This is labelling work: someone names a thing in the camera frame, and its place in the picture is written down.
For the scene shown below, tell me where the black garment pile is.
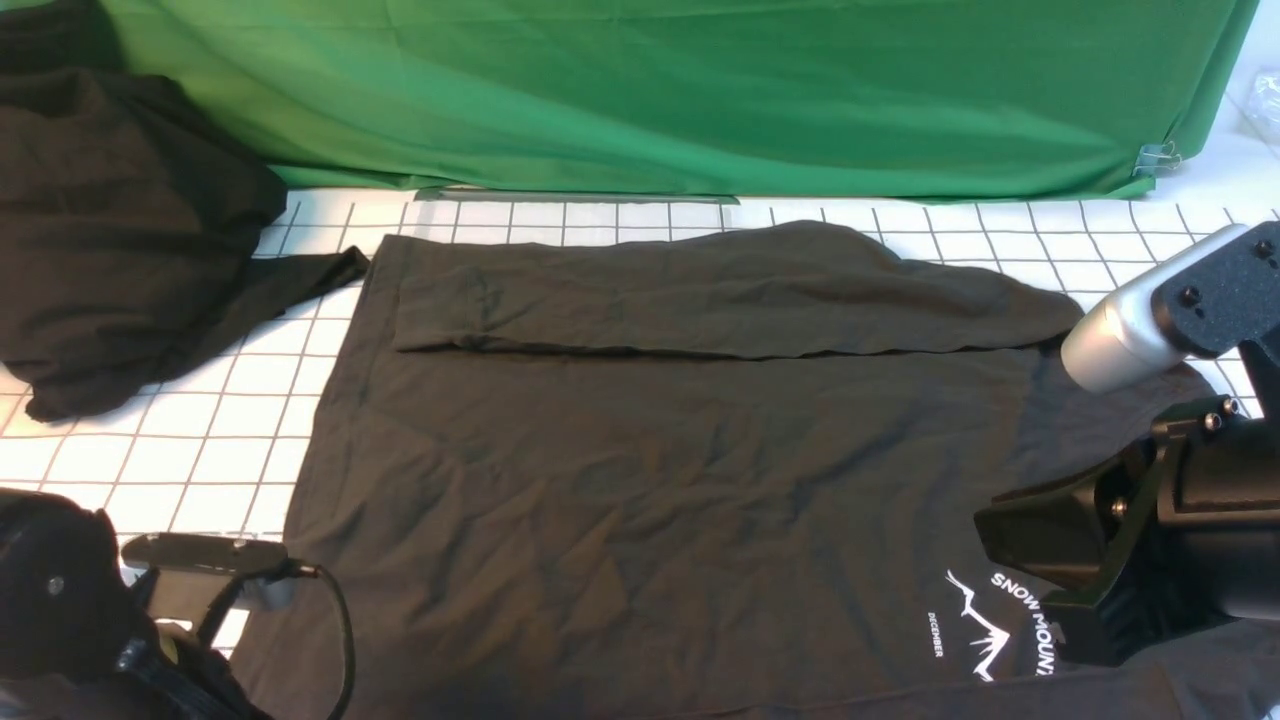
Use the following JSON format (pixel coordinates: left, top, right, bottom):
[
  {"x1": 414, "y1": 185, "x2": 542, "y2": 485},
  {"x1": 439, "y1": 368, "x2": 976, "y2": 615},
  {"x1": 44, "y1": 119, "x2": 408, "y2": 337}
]
[{"x1": 1, "y1": 1, "x2": 370, "y2": 423}]

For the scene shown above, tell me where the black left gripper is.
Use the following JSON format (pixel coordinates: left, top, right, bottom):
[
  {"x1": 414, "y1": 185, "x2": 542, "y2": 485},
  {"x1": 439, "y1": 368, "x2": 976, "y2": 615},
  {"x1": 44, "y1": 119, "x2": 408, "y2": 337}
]
[{"x1": 115, "y1": 621, "x2": 270, "y2": 719}]

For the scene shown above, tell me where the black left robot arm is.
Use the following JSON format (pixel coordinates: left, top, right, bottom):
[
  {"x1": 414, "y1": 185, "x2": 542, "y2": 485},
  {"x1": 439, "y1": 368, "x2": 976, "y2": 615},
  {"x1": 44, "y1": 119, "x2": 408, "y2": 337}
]
[{"x1": 1, "y1": 489, "x2": 288, "y2": 719}]

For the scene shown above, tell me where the metal binder clip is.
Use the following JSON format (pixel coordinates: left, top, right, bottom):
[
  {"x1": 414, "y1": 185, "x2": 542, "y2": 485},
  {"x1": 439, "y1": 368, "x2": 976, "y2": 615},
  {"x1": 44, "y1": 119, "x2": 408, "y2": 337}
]
[{"x1": 1132, "y1": 141, "x2": 1183, "y2": 178}]

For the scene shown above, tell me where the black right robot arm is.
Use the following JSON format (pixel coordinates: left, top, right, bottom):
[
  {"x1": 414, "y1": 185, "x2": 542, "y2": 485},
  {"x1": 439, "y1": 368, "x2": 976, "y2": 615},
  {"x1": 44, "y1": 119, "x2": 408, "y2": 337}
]
[{"x1": 974, "y1": 395, "x2": 1277, "y2": 667}]

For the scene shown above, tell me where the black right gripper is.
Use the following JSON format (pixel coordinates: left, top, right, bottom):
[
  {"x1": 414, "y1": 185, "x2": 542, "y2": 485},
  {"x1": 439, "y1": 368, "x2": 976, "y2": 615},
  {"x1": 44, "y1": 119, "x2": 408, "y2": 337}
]
[{"x1": 973, "y1": 441, "x2": 1228, "y2": 667}]

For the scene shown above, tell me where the gray long-sleeve top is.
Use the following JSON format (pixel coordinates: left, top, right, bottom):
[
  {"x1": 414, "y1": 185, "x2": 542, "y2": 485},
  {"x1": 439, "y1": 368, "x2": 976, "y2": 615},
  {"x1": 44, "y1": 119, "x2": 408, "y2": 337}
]
[{"x1": 284, "y1": 222, "x2": 1277, "y2": 719}]

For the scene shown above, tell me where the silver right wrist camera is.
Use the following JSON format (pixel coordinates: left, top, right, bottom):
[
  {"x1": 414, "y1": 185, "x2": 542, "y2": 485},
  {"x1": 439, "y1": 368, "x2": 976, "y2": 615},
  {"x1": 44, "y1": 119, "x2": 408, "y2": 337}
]
[{"x1": 1061, "y1": 222, "x2": 1279, "y2": 393}]

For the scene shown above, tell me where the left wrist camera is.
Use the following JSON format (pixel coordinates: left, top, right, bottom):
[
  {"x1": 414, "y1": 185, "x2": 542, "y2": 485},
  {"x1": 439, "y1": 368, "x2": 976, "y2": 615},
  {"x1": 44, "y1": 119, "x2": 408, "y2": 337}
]
[{"x1": 122, "y1": 532, "x2": 297, "y2": 612}]

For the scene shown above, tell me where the green backdrop cloth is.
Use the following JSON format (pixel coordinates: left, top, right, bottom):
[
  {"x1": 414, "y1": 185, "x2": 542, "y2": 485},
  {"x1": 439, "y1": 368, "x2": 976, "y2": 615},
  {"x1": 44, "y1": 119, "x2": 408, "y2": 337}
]
[{"x1": 104, "y1": 1, "x2": 1257, "y2": 201}]

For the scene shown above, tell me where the clear plastic bag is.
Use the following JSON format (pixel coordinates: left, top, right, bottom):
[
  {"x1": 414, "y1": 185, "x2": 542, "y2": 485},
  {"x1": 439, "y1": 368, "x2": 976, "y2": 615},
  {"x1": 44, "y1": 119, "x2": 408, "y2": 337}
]
[{"x1": 1243, "y1": 67, "x2": 1280, "y2": 143}]

